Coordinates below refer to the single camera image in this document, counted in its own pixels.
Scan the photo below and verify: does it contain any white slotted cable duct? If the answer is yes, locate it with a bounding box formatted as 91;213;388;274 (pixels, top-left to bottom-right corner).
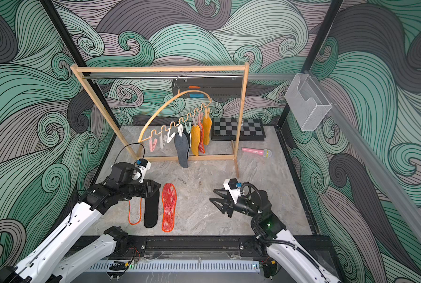
86;259;261;274

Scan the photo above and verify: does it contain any black white chessboard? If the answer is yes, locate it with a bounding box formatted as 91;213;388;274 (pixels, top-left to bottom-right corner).
211;117;267;142

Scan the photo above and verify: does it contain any black wall tool shelf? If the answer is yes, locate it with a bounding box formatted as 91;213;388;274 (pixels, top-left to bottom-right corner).
171;76;243;99

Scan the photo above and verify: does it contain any grey insole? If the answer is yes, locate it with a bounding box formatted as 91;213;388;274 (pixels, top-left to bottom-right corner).
174;134;190;168

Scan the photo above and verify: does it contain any curved wooden clip hanger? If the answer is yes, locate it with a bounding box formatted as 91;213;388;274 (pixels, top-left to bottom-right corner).
137;90;213;143

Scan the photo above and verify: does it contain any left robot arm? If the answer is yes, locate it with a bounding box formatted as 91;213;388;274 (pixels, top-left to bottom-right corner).
0;159;160;283

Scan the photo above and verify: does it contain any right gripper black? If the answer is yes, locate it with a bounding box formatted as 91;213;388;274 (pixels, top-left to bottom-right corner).
213;186;262;220

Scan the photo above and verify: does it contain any wooden clothes rack frame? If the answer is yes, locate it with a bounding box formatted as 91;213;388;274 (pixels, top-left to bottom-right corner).
70;62;249;178

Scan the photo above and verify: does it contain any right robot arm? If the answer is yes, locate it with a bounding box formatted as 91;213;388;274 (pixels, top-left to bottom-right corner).
209;188;341;283

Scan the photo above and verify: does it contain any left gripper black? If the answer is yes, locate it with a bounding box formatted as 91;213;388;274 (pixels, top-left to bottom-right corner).
118;179;161;200

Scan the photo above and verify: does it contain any orange yellow insole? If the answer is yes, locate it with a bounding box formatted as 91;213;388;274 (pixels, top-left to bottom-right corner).
190;125;200;156
202;116;212;146

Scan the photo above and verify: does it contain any pink toy microphone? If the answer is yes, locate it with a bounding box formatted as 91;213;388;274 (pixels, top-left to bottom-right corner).
242;147;272;158

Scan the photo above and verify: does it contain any black insole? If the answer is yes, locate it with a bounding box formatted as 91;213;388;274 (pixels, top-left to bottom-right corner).
144;191;160;229

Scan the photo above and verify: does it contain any red patterned insole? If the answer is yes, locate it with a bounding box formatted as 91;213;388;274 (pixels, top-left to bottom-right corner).
198;123;205;153
162;183;177;233
128;199;143;226

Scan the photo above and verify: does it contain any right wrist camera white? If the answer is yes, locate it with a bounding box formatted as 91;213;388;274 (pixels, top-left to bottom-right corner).
223;178;242;204

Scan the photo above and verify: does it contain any clear plastic wall bin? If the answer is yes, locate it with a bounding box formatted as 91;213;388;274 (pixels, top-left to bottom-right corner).
285;73;332;132

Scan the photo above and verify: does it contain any red patterned insole front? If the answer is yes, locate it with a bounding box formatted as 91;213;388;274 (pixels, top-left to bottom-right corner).
128;199;143;226

